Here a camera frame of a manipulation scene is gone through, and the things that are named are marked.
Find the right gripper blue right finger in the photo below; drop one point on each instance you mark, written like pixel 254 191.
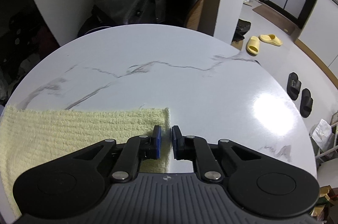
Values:
pixel 199 153

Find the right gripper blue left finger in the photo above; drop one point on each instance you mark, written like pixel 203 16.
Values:
pixel 132 153

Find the yellow knitted towel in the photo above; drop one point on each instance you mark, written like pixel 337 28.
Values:
pixel 30 138

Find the yellow slipper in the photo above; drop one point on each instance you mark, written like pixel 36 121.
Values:
pixel 252 46
pixel 271 39

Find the black slipper near table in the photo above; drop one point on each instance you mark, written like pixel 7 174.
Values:
pixel 293 86

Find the black slipper far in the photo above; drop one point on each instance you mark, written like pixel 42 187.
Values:
pixel 306 103

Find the wooden chair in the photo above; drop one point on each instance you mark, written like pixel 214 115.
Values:
pixel 195 15

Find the white metal rack cart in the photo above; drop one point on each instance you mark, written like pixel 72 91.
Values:
pixel 322 157

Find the white plastic bag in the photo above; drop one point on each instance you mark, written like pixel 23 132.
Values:
pixel 322 135

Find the brown door mat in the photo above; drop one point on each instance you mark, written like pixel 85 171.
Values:
pixel 276 18

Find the white kitchen cabinet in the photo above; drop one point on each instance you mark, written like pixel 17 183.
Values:
pixel 318 38

